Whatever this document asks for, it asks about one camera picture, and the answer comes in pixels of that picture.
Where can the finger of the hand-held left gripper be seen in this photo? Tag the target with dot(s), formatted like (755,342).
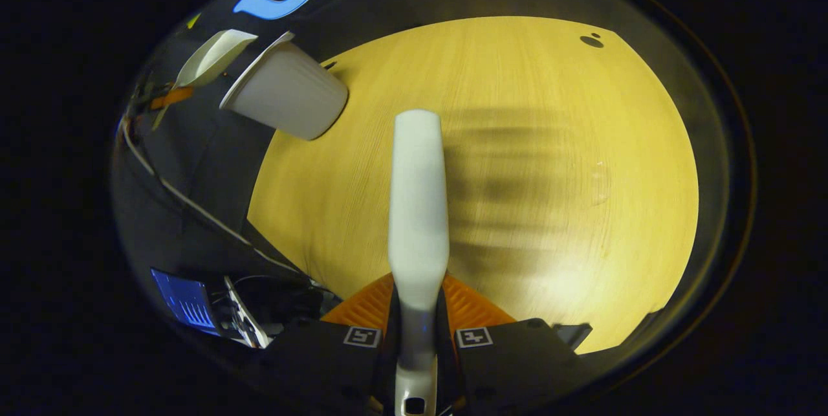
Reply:
(171,98)

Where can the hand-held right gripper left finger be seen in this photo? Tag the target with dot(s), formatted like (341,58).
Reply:
(330,364)

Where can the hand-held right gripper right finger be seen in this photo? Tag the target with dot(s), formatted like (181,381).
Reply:
(511,364)

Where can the grey plastic dustpan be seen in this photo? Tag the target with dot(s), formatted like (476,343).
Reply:
(213,57)

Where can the white plastic garbage bin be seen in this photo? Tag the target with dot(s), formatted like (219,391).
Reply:
(291,92)

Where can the small grey broom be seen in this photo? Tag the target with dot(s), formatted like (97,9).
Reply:
(418,196)

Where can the white device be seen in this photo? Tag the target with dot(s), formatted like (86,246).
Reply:
(249,319)

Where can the open laptop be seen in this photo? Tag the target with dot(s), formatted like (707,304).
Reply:
(187,303)

